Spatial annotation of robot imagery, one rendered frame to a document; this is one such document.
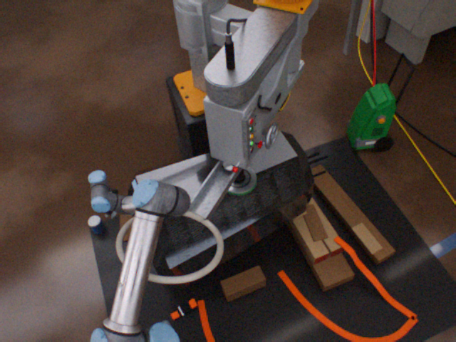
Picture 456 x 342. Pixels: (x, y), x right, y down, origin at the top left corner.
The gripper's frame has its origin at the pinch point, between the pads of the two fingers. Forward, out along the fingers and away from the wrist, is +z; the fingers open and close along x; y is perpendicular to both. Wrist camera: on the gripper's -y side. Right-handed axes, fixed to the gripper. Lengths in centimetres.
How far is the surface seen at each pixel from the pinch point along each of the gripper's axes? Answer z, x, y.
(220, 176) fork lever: -25, 60, -21
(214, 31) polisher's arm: -60, 36, -108
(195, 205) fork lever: -24, 52, 0
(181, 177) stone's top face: 0.0, 30.6, -35.7
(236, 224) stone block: 17, 69, -20
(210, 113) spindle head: -65, 55, -25
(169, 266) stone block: 25.7, 35.7, 12.4
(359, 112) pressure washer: 34, 146, -166
